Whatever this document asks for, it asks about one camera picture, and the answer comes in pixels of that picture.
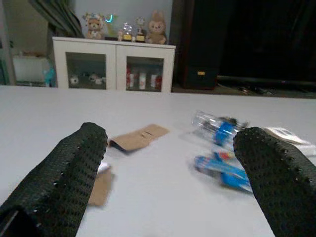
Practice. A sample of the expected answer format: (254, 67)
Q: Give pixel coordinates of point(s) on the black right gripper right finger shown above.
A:
(279, 182)

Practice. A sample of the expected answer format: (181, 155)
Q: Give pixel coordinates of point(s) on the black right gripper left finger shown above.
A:
(56, 182)

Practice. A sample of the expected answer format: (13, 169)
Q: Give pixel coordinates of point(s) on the torn cardboard with white paper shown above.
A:
(100, 190)

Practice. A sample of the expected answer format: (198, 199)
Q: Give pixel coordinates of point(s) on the white paper packet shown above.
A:
(286, 135)

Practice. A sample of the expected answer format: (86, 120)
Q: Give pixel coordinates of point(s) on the blue snack wrapper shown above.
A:
(222, 170)

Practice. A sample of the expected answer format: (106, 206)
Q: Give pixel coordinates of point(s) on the clear plastic bottle blue label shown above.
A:
(222, 132)

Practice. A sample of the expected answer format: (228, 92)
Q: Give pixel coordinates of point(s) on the black silver snack wrapper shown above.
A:
(230, 120)

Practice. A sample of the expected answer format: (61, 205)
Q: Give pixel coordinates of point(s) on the folded brown cardboard sleeve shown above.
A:
(138, 139)

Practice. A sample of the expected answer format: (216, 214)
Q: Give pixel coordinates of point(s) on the small white figurine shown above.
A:
(96, 78)
(74, 80)

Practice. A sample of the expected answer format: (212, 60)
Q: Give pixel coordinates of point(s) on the white storage box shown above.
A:
(29, 69)

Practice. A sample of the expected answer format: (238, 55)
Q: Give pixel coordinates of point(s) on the red white bottle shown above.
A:
(142, 80)
(155, 81)
(132, 78)

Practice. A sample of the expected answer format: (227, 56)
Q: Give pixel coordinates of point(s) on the white glass-door cabinet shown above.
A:
(116, 64)

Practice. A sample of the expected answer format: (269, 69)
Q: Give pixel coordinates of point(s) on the black television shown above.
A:
(266, 37)

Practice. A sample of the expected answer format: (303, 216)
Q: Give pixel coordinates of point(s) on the dark wooden speaker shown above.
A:
(200, 49)

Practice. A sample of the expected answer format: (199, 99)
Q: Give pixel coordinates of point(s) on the teddy bear plush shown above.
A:
(95, 28)

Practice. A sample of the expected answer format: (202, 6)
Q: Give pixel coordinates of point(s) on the crystal ball trophy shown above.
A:
(128, 37)

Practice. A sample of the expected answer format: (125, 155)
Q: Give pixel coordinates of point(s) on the green curtain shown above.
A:
(61, 17)

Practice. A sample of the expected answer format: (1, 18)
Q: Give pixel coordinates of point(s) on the glowing letter lamp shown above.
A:
(111, 19)

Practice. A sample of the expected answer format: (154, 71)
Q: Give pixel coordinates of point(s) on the brown rabbit plush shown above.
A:
(156, 29)

